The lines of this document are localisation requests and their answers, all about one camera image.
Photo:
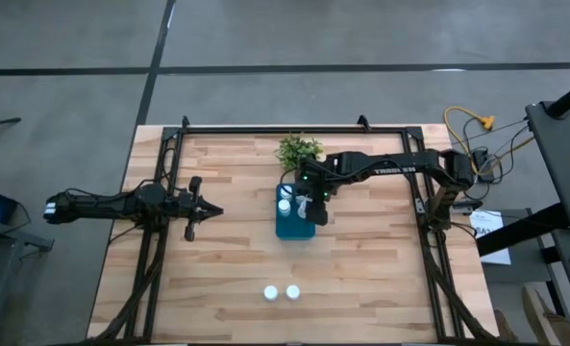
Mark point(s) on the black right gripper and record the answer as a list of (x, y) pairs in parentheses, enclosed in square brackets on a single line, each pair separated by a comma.
[(320, 182)]

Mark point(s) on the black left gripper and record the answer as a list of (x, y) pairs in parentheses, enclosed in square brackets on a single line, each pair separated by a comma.
[(181, 204)]

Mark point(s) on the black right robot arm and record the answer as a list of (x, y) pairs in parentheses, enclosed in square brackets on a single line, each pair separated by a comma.
[(395, 165)]

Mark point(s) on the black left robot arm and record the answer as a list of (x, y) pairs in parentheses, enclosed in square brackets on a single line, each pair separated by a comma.
[(116, 205)]

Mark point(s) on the teal plastic basket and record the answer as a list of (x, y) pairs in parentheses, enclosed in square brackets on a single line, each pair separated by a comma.
[(294, 228)]

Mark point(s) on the green plant in white pot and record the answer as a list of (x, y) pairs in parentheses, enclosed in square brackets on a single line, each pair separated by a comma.
[(294, 150)]

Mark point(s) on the black power strip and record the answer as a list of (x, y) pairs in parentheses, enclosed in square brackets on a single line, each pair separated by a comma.
[(482, 161)]

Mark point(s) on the white paper sheet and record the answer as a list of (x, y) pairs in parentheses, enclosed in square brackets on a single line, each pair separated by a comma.
[(493, 240)]

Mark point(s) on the black equipment stand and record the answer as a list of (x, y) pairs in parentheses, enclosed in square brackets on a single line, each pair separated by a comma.
[(561, 158)]

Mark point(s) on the brown cardboard piece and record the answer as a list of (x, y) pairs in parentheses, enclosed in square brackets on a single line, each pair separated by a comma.
[(549, 322)]

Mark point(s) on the black aluminium table frame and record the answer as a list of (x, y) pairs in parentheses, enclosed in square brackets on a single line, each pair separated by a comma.
[(294, 130)]

